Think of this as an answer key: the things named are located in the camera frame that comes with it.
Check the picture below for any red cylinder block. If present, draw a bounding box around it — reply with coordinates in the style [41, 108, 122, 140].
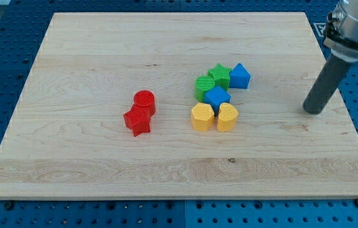
[133, 90, 156, 116]

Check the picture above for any blue cube block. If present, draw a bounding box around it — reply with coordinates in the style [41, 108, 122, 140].
[204, 86, 231, 116]

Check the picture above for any yellow heart block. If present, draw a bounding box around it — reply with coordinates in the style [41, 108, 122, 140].
[217, 103, 239, 132]

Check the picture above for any green star block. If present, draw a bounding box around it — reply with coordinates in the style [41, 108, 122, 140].
[207, 63, 231, 91]

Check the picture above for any light wooden board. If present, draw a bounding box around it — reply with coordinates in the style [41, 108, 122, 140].
[0, 12, 358, 200]

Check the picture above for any yellow hexagon block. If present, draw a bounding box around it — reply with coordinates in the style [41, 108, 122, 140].
[190, 103, 214, 131]

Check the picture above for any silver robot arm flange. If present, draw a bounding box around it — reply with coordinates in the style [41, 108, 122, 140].
[323, 0, 358, 62]

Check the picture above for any green cylinder block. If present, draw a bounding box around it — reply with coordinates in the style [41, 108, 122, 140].
[194, 75, 215, 103]

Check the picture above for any red star block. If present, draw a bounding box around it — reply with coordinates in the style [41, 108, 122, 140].
[123, 104, 151, 137]

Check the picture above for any blue triangle block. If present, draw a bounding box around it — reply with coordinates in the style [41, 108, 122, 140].
[229, 63, 251, 89]

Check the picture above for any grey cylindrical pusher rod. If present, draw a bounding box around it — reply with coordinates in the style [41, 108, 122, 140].
[302, 54, 352, 115]

